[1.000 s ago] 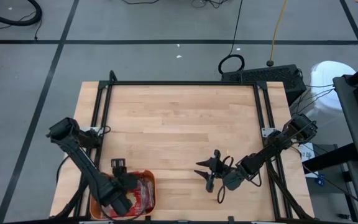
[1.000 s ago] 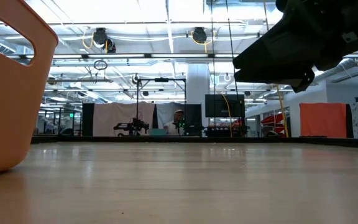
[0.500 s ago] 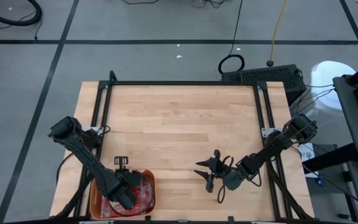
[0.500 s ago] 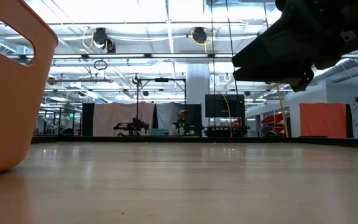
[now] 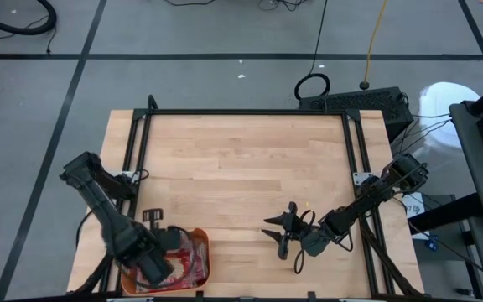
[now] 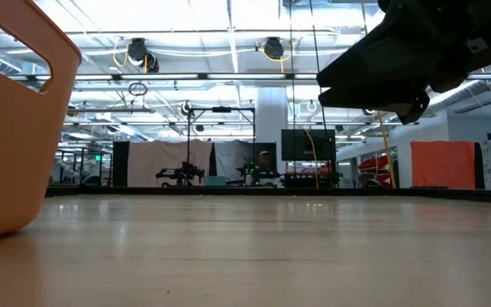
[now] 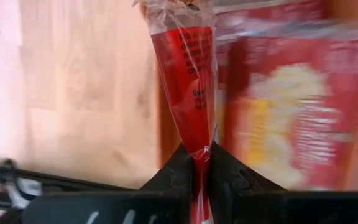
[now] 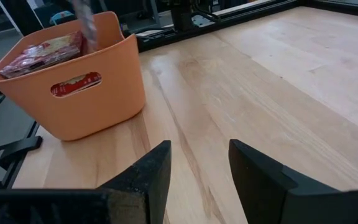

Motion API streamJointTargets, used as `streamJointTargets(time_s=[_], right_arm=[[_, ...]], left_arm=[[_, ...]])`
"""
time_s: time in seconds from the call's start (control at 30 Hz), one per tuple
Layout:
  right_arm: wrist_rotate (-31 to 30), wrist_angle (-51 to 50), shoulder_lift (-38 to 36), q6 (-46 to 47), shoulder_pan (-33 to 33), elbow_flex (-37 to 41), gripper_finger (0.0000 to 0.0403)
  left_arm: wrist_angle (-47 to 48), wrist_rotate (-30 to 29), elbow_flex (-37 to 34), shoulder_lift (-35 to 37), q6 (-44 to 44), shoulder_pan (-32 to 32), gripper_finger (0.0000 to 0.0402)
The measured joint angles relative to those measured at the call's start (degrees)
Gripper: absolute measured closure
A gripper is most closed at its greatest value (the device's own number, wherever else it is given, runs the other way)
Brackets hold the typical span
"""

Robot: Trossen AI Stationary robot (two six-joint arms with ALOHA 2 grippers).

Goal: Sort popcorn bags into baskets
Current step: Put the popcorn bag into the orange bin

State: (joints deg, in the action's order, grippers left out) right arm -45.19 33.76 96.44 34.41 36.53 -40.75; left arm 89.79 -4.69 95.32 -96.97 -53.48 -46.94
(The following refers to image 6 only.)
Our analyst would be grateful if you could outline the beige curtain panel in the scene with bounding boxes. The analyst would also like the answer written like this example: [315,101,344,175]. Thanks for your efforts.
[128,140,213,188]

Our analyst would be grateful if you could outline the silver ceiling duct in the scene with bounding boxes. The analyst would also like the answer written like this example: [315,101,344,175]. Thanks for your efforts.
[390,78,491,123]

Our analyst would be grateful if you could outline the thin black hanging cable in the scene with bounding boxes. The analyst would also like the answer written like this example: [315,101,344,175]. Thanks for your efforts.
[288,0,297,171]

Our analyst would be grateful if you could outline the cluttered black cart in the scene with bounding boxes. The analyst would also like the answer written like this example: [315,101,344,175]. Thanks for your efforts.
[279,165,343,189]

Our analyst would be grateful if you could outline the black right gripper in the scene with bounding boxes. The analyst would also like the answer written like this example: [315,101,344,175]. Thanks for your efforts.
[316,0,491,125]

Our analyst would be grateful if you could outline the black partition panel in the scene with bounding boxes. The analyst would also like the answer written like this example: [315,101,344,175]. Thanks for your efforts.
[253,142,279,188]
[112,141,130,188]

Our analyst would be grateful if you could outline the long ceiling light bar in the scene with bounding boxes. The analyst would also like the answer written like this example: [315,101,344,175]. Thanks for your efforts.
[9,72,491,82]
[64,120,419,127]

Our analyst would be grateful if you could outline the red storage bins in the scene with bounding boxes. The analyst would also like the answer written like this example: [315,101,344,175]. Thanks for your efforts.
[358,155,396,188]

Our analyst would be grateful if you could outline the black gantry frame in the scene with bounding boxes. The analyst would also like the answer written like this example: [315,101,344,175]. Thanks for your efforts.
[187,106,257,188]

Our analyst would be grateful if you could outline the black monitor screen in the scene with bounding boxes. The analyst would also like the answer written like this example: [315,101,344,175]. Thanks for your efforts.
[280,129,337,162]

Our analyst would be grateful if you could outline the yellow hanging cable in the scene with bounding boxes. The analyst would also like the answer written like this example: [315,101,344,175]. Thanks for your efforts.
[375,111,396,188]

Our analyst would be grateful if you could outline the orange plastic basket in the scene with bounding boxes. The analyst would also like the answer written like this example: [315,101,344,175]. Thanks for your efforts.
[0,0,83,242]

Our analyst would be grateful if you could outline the black cage frame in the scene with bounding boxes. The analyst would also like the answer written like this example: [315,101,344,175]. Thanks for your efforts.
[51,147,113,187]

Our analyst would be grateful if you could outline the person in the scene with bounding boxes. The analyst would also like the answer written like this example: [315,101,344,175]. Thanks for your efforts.
[257,150,277,180]

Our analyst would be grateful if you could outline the white square column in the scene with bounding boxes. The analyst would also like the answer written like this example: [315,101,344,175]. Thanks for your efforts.
[256,87,289,188]

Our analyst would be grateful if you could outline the white curtain panel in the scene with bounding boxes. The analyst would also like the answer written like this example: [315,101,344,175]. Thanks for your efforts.
[214,140,255,180]

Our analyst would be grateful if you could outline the orange partition panel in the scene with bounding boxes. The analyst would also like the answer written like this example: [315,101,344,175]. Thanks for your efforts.
[410,140,477,190]

